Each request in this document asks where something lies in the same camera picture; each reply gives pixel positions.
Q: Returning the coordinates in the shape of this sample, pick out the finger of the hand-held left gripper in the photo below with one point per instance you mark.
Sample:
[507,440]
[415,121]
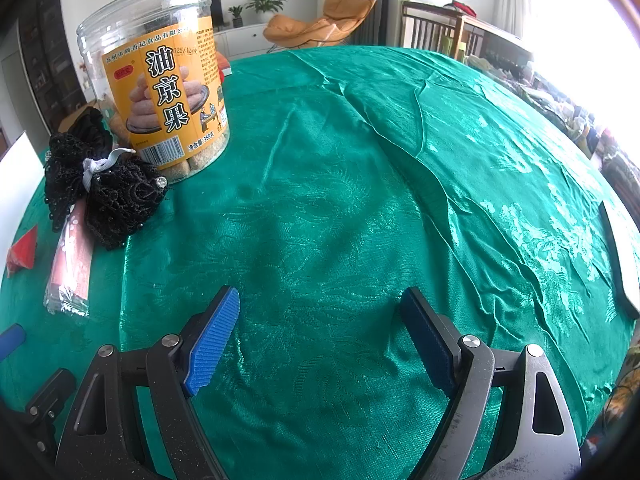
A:
[50,395]
[10,340]

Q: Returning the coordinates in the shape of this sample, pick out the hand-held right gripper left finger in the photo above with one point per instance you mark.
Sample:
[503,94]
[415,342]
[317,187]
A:
[210,340]

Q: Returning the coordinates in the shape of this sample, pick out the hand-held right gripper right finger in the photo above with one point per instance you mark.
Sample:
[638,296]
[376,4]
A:
[425,330]

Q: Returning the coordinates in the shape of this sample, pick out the white cardboard box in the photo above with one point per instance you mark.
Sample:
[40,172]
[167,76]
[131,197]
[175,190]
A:
[20,175]

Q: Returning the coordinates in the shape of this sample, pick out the black lace hair scrunchie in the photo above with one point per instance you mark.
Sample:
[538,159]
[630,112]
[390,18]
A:
[115,200]

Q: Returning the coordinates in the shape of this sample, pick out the red triangular packet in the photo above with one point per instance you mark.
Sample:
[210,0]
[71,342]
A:
[24,250]

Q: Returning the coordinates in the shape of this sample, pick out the long flat plastic packet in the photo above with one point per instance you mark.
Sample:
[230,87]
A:
[70,270]

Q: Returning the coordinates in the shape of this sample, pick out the green satin tablecloth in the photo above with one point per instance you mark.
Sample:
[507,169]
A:
[350,210]

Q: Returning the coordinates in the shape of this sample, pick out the dark patterned fabric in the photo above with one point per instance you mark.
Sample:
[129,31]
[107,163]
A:
[622,400]

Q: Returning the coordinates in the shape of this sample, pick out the smartphone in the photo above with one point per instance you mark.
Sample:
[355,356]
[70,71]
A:
[622,260]

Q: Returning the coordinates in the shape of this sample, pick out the clear plastic jar yellow label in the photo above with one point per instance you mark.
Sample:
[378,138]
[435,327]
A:
[160,85]

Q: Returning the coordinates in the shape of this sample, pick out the clutter of bottles and bags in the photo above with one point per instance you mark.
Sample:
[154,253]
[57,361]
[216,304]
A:
[565,105]

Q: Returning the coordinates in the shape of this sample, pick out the orange packet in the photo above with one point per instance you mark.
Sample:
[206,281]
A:
[222,65]

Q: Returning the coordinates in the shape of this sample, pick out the dark display cabinet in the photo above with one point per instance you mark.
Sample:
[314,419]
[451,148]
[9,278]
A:
[50,60]

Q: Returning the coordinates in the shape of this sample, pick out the white television cabinet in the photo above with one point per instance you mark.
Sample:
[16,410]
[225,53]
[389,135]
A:
[245,40]

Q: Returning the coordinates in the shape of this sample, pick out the wooden slatted crib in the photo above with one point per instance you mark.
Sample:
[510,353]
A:
[430,25]

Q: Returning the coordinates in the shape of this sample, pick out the red cloth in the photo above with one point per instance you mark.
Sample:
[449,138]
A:
[460,8]

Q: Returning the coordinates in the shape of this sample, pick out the orange lounge chair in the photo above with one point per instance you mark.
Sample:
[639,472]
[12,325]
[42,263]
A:
[310,27]

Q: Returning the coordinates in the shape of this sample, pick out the small potted green plant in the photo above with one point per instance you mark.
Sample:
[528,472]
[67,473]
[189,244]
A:
[236,16]

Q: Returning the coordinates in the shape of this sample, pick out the flat screen television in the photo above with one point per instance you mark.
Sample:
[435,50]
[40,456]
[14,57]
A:
[216,7]

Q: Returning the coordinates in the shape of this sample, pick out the large potted green plant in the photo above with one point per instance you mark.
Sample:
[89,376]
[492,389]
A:
[267,5]

